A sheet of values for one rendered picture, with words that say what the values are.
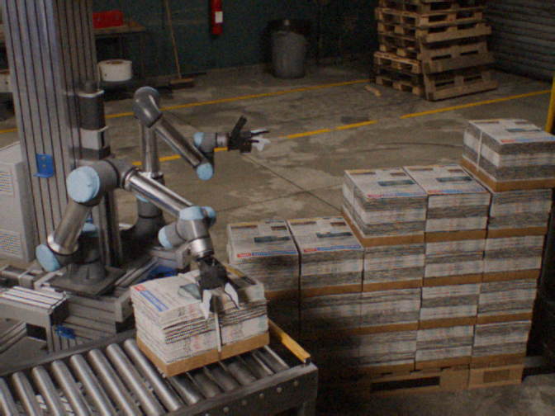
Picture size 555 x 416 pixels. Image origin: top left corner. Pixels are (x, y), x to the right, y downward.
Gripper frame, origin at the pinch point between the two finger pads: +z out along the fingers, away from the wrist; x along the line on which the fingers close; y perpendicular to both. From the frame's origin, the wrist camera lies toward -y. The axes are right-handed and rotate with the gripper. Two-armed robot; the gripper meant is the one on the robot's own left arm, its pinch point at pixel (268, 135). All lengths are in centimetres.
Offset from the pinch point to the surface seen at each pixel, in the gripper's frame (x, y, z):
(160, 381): 133, 26, -42
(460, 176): 16, 15, 89
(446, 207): 38, 18, 77
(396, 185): 26, 13, 56
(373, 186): 28, 13, 46
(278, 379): 134, 26, -4
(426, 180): 20, 14, 72
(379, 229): 43, 26, 47
